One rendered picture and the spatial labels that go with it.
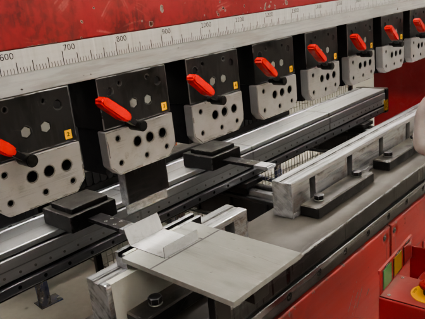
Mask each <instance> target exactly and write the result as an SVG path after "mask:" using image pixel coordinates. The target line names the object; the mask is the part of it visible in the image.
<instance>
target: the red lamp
mask: <svg viewBox="0 0 425 319"><path fill-rule="evenodd" d="M410 257H411V240H410V241H409V242H408V243H407V244H406V245H405V247H404V264H405V263H406V262H407V261H408V259H409V258H410Z"/></svg>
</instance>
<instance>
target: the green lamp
mask: <svg viewBox="0 0 425 319"><path fill-rule="evenodd" d="M383 278H384V289H385V288H386V286H387V285H388V284H389V283H390V282H391V263H390V264H389V265H388V266H387V267H386V268H385V270H384V271H383Z"/></svg>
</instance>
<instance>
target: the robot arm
mask: <svg viewBox="0 0 425 319"><path fill-rule="evenodd" d="M413 145H414V149H415V150H416V151H417V152H418V153H419V154H422V155H425V97H424V98H423V99H422V101H421V102H420V104H419V105H418V107H417V110H416V114H415V118H414V131H413Z"/></svg>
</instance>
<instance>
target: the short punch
mask: <svg viewBox="0 0 425 319"><path fill-rule="evenodd" d="M118 180H119V185H120V192H121V200H122V203H123V204H124V205H126V213H127V215H129V214H131V213H134V212H136V211H138V210H141V209H142V208H144V207H146V206H149V205H151V204H153V203H156V202H158V201H160V200H162V199H164V198H166V197H168V196H167V190H166V189H167V188H169V182H168V172H167V167H166V158H163V159H161V160H158V161H155V162H153V163H150V164H148V165H145V166H143V167H140V168H138V169H135V170H132V171H130V172H127V173H124V174H122V175H120V174H118Z"/></svg>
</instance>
